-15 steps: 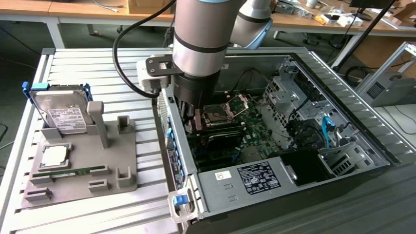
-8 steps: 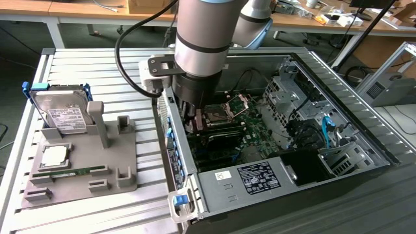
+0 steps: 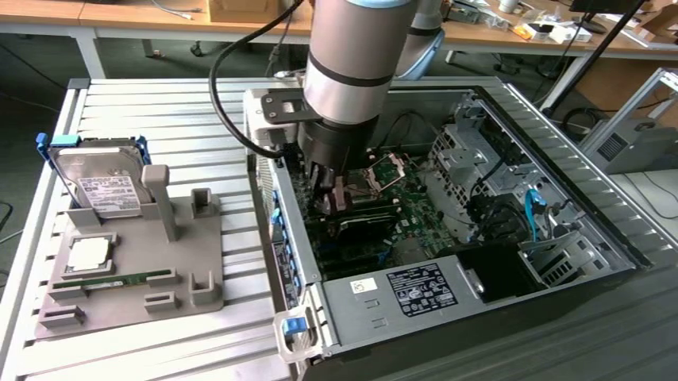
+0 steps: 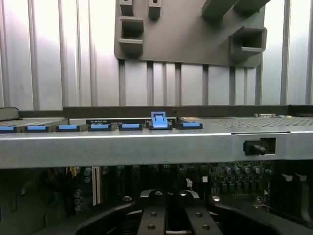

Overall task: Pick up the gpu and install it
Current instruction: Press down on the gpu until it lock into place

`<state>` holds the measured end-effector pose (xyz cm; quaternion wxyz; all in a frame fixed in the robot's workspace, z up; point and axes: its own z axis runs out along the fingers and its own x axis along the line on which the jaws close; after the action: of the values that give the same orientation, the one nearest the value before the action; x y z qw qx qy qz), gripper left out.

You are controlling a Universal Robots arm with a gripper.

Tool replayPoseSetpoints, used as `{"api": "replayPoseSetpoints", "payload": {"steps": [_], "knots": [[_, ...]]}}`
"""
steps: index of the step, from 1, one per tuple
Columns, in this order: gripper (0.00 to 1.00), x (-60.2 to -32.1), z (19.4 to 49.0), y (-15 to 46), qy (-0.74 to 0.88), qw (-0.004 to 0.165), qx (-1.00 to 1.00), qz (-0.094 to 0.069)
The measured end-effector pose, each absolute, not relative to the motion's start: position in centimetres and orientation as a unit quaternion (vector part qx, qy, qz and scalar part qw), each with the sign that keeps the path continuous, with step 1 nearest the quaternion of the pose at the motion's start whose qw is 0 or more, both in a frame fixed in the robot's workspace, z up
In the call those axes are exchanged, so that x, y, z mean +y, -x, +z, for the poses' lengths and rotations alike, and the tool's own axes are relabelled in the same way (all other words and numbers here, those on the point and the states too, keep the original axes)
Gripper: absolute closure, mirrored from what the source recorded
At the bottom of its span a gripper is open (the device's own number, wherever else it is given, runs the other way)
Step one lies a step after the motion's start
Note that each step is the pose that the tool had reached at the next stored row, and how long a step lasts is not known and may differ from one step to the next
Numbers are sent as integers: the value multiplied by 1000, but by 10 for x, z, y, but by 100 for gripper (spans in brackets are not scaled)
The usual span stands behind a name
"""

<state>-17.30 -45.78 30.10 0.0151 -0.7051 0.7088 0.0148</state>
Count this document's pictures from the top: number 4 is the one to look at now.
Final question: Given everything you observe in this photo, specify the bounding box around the green motherboard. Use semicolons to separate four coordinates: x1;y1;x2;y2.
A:
66;161;313;221

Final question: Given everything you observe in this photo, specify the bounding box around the white PCI expansion slot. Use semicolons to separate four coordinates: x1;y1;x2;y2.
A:
91;165;101;206

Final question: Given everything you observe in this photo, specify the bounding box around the open grey PC case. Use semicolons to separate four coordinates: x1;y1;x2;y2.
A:
0;104;313;235

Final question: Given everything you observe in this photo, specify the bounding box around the white power connector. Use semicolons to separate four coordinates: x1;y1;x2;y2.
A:
65;166;79;177

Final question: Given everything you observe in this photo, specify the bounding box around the grey plastic parts rack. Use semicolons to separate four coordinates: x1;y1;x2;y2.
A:
113;0;268;69

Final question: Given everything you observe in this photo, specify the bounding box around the black chassis switch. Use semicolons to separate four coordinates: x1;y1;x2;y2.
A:
243;138;268;157

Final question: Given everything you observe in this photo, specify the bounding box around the braided power wire bundle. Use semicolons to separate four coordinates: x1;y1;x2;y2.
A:
39;167;71;196

